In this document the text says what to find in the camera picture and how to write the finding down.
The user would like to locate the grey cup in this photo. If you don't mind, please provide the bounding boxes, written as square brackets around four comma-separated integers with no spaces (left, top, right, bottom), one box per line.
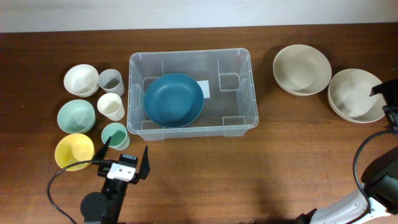
[98,69,124,96]

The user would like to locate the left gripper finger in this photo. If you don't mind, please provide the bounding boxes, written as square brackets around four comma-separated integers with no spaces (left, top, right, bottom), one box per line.
[93,136,111,161]
[139,146,150,180]

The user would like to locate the cream cup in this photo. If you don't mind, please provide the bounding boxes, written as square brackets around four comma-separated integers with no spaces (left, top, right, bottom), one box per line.
[97,93,125,121]

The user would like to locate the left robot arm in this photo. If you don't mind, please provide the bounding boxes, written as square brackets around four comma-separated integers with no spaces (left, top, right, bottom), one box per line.
[80,138,150,223]

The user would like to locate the beige bowl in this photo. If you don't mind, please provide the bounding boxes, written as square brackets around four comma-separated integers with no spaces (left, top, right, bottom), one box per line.
[328,68,386,123]
[273,44,332,96]

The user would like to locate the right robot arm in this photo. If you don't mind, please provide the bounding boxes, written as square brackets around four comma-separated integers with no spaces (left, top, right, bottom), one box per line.
[295,79,397,224]

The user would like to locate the blue plate bowl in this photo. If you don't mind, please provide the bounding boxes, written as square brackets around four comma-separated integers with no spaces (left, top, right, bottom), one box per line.
[144,73,205,128]

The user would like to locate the clear plastic storage bin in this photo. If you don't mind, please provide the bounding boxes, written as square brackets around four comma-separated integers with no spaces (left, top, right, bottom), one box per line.
[126,48,259,141]

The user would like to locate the yellow small bowl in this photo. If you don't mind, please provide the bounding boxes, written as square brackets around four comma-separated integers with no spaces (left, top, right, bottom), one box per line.
[55,133,95,168]

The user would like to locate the mint green cup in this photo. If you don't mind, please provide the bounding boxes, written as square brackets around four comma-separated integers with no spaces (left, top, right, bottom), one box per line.
[101,123,130,151]

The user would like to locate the white small bowl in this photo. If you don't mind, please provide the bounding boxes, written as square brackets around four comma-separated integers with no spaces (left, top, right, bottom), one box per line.
[63,64,99,98]

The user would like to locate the mint green small bowl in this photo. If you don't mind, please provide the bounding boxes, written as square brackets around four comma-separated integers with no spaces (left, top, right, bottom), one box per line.
[57,100,96,134]

